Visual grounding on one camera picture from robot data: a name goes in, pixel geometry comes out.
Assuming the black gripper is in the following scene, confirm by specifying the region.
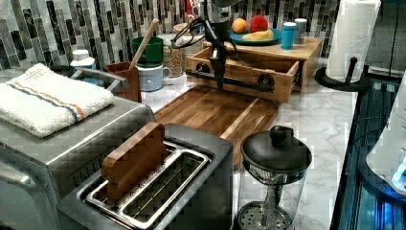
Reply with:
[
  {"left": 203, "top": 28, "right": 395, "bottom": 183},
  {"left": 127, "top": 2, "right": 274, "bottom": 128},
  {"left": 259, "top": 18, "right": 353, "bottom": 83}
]
[{"left": 205, "top": 20, "right": 231, "bottom": 90}]

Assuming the wooden drawer with black handle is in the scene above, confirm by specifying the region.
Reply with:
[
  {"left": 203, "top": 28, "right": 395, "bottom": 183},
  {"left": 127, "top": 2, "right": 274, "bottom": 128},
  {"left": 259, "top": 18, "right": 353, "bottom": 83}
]
[{"left": 186, "top": 47, "right": 302, "bottom": 103}]

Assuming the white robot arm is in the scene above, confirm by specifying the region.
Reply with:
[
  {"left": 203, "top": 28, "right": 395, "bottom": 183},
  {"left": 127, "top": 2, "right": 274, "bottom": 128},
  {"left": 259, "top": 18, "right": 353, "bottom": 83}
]
[{"left": 240, "top": 81, "right": 405, "bottom": 198}]

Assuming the blue round plate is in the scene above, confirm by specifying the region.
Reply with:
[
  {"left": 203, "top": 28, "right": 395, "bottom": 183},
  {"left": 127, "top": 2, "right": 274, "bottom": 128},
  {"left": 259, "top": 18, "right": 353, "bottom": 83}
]
[{"left": 231, "top": 29, "right": 282, "bottom": 46}]

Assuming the glass jar wooden lid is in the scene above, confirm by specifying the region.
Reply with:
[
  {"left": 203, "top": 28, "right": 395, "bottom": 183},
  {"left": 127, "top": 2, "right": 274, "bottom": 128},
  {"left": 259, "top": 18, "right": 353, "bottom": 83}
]
[{"left": 173, "top": 29, "right": 204, "bottom": 70}]

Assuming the orange fruit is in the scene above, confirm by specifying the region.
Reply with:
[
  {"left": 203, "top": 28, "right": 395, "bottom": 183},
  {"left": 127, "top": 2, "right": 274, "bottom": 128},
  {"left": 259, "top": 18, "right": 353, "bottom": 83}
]
[{"left": 232, "top": 18, "right": 247, "bottom": 34}]

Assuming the glass jar clear lid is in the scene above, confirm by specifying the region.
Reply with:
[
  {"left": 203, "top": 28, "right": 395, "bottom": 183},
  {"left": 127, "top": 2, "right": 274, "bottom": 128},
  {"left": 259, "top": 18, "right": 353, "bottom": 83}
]
[{"left": 159, "top": 34, "right": 183, "bottom": 78}]

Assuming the red apple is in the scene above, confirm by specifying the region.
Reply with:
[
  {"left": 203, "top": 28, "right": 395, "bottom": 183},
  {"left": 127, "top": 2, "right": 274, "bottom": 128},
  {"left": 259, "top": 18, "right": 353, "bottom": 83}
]
[{"left": 249, "top": 14, "right": 268, "bottom": 33}]

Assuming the colourful cereal box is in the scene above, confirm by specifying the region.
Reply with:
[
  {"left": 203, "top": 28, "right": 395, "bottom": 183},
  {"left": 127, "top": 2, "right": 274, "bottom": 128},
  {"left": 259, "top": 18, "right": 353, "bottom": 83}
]
[{"left": 185, "top": 0, "right": 200, "bottom": 19}]

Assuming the yellow banana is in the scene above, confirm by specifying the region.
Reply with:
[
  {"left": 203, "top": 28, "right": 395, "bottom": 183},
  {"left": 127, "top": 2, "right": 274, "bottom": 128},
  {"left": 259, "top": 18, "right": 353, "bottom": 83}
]
[{"left": 242, "top": 30, "right": 274, "bottom": 41}]

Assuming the wooden cutting board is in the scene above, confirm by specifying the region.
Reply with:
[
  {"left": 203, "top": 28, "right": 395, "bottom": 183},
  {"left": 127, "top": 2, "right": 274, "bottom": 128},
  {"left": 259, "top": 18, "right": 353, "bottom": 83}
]
[{"left": 155, "top": 85, "right": 279, "bottom": 169}]

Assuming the green mug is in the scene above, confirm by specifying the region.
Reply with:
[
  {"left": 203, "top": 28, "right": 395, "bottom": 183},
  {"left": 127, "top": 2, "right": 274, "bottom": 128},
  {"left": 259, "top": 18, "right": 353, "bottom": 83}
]
[{"left": 137, "top": 36, "right": 172, "bottom": 68}]

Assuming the blue shaker bottle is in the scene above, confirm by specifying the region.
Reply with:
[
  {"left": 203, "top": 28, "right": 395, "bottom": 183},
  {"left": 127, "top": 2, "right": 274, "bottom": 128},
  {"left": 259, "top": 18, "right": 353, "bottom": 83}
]
[{"left": 281, "top": 22, "right": 297, "bottom": 50}]

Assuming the light blue mug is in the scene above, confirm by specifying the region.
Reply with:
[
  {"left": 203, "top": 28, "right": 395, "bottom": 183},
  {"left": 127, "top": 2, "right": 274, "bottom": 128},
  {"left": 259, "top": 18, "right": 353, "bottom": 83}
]
[{"left": 138, "top": 65, "right": 171, "bottom": 92}]

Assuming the dark grey shaker bottle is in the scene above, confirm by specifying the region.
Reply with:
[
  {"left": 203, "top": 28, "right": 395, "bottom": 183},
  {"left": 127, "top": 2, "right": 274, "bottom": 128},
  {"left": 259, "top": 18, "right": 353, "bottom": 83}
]
[{"left": 294, "top": 18, "right": 307, "bottom": 44}]

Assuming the wooden pestle stick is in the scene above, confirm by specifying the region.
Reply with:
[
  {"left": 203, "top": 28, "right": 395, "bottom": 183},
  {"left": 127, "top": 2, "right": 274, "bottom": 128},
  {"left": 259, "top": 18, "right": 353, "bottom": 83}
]
[{"left": 129, "top": 18, "right": 159, "bottom": 70}]

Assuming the brown wooden utensil box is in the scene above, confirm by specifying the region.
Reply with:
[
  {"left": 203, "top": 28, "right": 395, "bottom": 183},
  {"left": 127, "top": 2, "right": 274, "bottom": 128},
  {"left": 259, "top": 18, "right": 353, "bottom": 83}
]
[{"left": 103, "top": 60, "right": 143, "bottom": 104}]

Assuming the black paper towel holder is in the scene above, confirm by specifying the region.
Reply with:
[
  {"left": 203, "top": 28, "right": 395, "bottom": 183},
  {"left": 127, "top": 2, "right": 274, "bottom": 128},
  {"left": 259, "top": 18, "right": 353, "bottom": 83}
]
[{"left": 315, "top": 57, "right": 371, "bottom": 92}]

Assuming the glass french press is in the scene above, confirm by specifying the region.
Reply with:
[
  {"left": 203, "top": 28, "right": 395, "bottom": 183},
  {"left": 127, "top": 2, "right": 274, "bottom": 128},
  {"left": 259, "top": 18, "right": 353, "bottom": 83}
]
[{"left": 233, "top": 126, "right": 312, "bottom": 230}]

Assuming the blue bottle white cap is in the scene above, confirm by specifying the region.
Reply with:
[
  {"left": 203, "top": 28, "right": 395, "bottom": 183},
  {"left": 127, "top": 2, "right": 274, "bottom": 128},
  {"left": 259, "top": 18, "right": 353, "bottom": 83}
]
[{"left": 70, "top": 50, "right": 96, "bottom": 69}]

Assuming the black slot toaster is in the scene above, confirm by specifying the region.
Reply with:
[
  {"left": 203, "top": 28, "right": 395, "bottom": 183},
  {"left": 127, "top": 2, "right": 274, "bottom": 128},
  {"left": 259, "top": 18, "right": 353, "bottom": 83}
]
[{"left": 58, "top": 124, "right": 234, "bottom": 230}]

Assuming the brown wooden toast slice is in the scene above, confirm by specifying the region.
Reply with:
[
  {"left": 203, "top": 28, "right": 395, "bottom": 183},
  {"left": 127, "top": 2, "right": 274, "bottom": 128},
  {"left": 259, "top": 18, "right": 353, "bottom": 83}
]
[{"left": 101, "top": 122, "right": 169, "bottom": 205}]

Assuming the white paper towel roll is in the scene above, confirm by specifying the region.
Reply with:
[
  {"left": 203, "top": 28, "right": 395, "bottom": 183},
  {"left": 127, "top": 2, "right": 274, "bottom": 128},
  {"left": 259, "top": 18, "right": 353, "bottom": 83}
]
[{"left": 326, "top": 0, "right": 381, "bottom": 82}]

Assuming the white striped folded towel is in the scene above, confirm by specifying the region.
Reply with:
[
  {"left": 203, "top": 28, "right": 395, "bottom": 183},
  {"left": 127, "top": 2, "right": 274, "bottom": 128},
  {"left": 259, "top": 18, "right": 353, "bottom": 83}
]
[{"left": 0, "top": 63, "right": 115, "bottom": 138}]

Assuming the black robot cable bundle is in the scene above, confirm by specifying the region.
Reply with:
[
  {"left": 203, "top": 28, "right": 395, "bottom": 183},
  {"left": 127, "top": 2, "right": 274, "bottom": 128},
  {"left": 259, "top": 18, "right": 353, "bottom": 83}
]
[{"left": 169, "top": 0, "right": 238, "bottom": 54}]

